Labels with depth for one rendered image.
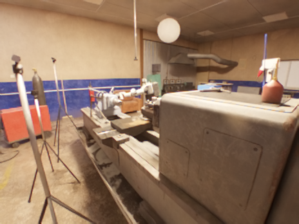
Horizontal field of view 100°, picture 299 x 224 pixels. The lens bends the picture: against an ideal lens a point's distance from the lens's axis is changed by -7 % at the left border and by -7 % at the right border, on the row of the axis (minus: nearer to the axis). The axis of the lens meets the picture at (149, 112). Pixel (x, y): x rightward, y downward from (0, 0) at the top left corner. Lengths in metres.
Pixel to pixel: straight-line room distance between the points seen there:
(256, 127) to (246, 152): 0.09
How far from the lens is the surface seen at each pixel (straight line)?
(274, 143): 0.52
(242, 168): 0.58
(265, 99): 0.65
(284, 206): 0.66
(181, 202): 0.83
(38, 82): 4.01
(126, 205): 1.36
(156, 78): 5.75
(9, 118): 3.84
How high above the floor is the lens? 1.43
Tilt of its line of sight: 15 degrees down
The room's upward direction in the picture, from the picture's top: straight up
